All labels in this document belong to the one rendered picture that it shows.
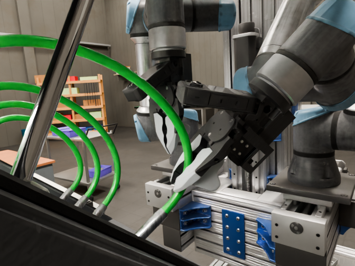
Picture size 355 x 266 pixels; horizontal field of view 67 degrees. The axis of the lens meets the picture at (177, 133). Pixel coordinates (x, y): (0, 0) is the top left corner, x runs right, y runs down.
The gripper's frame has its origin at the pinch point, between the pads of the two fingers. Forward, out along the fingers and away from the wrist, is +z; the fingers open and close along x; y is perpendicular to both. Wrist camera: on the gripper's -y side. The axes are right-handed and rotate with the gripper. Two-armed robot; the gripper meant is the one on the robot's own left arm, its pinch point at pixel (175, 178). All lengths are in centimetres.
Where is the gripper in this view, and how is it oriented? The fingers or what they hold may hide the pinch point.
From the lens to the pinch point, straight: 43.5
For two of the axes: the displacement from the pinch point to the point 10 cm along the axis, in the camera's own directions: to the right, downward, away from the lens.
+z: -6.6, 7.3, 1.5
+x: -1.9, -3.6, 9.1
